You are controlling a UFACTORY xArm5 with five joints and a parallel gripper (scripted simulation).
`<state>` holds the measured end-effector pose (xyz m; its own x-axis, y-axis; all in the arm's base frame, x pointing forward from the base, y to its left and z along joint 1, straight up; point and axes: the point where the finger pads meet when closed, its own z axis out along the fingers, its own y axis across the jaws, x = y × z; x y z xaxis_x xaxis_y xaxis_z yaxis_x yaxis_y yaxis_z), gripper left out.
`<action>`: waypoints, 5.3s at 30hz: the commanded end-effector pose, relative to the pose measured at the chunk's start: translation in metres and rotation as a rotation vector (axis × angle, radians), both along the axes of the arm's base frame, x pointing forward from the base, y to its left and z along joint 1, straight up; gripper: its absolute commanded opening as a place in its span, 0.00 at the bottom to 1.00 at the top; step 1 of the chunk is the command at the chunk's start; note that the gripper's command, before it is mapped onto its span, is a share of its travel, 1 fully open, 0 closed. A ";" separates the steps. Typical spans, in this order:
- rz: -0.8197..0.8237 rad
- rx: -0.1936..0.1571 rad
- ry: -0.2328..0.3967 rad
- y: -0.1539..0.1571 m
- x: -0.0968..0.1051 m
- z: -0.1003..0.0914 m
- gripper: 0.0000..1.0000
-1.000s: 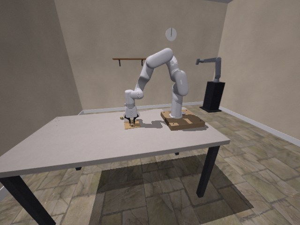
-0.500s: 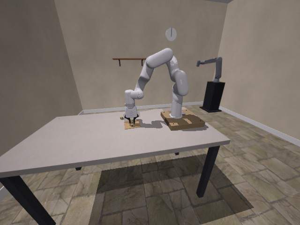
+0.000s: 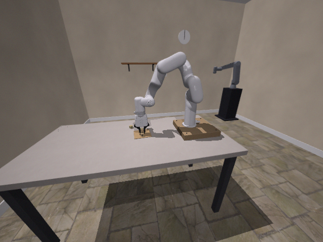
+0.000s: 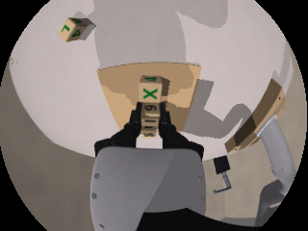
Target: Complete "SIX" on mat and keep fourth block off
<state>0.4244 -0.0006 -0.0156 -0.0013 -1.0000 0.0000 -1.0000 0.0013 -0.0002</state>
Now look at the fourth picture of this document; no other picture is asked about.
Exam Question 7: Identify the tan square mat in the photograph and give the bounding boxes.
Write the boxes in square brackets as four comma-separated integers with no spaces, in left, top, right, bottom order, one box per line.
[97,62,201,132]

